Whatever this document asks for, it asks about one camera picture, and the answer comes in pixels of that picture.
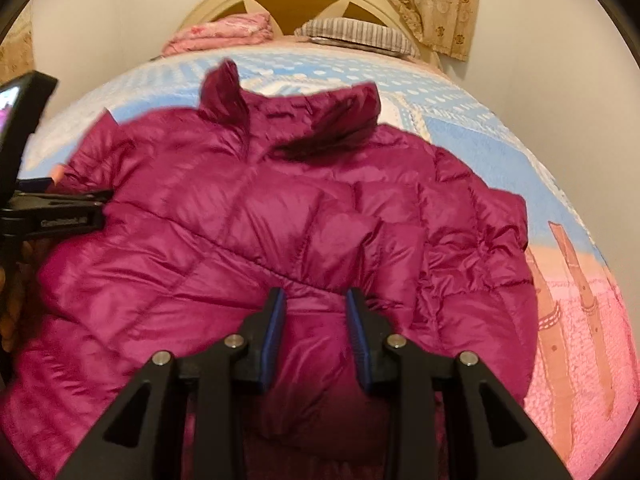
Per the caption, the magenta puffer jacket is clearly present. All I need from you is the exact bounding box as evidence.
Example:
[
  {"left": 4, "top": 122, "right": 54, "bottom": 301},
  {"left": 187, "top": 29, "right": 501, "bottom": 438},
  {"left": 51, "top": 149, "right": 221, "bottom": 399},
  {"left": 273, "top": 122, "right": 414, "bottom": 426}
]
[{"left": 1, "top": 62, "right": 537, "bottom": 479}]

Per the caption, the person's left hand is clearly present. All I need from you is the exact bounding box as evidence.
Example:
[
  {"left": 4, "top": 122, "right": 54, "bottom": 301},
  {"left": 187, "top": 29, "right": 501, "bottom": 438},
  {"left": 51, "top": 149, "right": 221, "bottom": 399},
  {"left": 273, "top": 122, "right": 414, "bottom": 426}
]
[{"left": 1, "top": 242, "right": 37, "bottom": 352}]

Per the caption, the pink and blue bedspread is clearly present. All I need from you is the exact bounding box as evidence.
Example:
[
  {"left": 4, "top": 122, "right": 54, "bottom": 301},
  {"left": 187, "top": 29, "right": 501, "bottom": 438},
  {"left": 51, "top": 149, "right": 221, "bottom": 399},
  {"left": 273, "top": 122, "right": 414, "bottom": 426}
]
[{"left": 1, "top": 44, "right": 639, "bottom": 479}]

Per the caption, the cream floral side curtain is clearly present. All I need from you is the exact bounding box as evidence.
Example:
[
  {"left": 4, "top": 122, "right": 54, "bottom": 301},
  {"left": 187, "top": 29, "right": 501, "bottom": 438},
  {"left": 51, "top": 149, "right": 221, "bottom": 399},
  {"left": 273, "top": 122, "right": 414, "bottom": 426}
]
[{"left": 0, "top": 3, "right": 35, "bottom": 84}]

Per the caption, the folded pink blanket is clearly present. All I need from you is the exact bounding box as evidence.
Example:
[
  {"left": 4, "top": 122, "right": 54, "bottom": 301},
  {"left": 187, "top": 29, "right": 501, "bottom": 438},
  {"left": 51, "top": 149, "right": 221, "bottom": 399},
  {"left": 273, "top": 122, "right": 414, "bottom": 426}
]
[{"left": 160, "top": 12, "right": 273, "bottom": 58}]

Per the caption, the cream arched wooden headboard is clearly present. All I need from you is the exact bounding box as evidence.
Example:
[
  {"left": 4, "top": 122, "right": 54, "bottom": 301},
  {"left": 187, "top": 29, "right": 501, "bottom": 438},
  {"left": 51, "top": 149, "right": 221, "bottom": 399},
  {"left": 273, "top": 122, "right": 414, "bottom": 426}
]
[{"left": 180, "top": 0, "right": 442, "bottom": 68}]

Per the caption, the striped pillow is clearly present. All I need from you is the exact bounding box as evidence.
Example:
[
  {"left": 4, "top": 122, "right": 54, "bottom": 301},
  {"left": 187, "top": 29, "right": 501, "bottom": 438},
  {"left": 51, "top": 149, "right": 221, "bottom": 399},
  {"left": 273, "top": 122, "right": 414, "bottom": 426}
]
[{"left": 294, "top": 18, "right": 420, "bottom": 58}]

